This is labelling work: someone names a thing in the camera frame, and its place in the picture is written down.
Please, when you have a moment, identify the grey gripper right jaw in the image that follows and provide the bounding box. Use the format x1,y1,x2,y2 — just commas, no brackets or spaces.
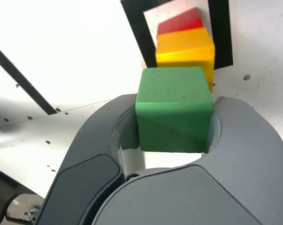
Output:
79,95,283,225

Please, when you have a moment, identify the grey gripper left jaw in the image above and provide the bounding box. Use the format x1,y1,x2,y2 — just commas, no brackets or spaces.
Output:
34,93,147,225

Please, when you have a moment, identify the green cube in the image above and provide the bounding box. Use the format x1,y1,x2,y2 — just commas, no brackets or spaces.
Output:
135,67,214,154

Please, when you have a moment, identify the yellow cube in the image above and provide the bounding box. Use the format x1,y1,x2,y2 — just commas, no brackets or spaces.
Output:
155,27,216,94

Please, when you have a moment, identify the red cube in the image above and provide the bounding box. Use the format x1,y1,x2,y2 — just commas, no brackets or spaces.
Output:
157,7,204,36

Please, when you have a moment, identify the black tape square outline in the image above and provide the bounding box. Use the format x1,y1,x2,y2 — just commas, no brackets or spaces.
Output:
120,0,234,71

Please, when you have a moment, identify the black tape strip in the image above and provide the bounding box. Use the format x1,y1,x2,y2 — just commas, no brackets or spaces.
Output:
0,40,59,116

